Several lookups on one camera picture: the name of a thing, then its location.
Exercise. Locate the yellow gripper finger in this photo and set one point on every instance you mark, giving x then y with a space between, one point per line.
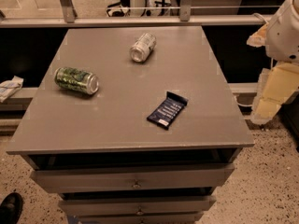
258 38
275 87

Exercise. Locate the white 7up can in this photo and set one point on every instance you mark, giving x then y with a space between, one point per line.
142 48

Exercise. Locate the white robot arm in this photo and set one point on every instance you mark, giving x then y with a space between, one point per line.
282 37

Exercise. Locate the green soda can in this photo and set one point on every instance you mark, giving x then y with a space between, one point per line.
76 80

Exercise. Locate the dark blue snack packet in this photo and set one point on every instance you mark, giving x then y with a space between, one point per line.
168 110

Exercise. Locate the middle grey drawer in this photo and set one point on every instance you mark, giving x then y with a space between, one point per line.
137 206

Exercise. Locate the grey drawer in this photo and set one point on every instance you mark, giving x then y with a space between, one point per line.
146 219
133 178
137 206

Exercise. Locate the grey drawer cabinet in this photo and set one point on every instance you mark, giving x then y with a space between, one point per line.
65 130

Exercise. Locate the bottom grey drawer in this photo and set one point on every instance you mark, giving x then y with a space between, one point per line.
146 219

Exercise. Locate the grey metal railing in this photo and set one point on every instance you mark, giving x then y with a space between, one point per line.
89 13

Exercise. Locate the top grey drawer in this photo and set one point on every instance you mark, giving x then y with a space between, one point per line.
133 178

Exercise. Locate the folded white cloth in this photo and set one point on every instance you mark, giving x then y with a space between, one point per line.
9 87

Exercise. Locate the black shoe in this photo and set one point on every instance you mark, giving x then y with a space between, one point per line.
11 208

